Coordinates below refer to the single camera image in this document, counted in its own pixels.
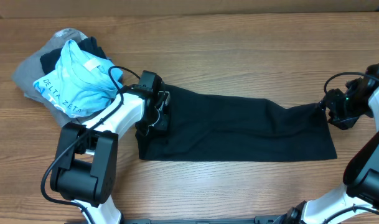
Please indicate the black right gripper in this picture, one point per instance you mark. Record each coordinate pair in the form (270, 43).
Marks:
(329, 101)

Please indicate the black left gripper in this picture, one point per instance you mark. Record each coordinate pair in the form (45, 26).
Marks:
(163, 124)

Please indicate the black t-shirt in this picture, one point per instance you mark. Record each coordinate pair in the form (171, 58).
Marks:
(204, 128)

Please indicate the light blue printed t-shirt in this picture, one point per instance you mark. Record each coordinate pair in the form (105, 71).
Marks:
(80, 84)

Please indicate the black garment in pile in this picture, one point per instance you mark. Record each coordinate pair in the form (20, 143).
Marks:
(49, 60)

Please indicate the grey folded garment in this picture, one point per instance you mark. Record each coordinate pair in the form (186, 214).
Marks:
(31, 70)

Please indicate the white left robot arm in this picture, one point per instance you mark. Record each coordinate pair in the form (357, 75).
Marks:
(83, 172)

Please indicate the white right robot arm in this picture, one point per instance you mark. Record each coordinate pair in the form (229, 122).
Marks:
(359, 190)

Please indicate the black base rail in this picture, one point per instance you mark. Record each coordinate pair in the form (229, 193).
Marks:
(266, 219)

